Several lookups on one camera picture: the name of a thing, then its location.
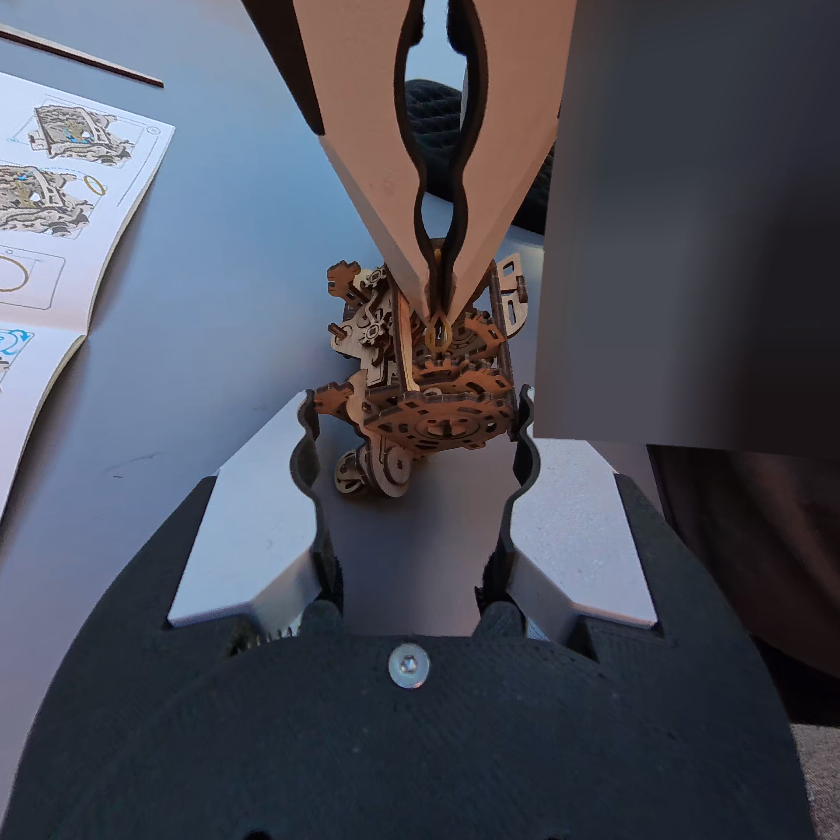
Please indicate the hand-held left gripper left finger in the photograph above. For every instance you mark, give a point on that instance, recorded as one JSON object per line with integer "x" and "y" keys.
{"x": 256, "y": 525}

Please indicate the white instruction booklet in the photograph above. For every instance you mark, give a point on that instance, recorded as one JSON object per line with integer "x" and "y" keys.
{"x": 65, "y": 216}

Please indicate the wooden mechanical model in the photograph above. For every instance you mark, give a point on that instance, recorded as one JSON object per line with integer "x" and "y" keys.
{"x": 433, "y": 413}

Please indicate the yellow rubber band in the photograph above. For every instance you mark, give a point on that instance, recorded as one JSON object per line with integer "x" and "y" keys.
{"x": 427, "y": 336}

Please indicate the thin plywood parts sheet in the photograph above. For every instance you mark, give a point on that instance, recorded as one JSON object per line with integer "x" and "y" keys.
{"x": 98, "y": 62}

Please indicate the person's grey trousers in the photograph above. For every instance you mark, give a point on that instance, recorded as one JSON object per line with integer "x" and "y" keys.
{"x": 820, "y": 787}

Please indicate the person's dark top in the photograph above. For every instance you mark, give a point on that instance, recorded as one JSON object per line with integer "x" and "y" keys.
{"x": 754, "y": 558}

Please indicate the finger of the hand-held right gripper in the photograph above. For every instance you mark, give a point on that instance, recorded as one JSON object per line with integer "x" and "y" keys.
{"x": 518, "y": 85}
{"x": 354, "y": 85}

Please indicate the black mesh chair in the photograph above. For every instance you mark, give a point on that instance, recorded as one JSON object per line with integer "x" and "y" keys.
{"x": 436, "y": 131}

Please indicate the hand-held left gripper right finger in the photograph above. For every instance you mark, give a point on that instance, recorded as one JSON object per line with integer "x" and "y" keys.
{"x": 577, "y": 538}

